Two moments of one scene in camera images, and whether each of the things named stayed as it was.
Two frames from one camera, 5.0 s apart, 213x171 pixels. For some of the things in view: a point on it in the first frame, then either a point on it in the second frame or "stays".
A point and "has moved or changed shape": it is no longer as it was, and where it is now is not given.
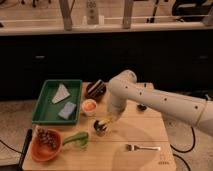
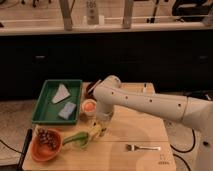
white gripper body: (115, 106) → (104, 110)
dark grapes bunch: (46, 136) stays
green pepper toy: (84, 136) stays
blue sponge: (67, 110) stays
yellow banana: (103, 121) has moved or changed shape
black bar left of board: (27, 142) stays
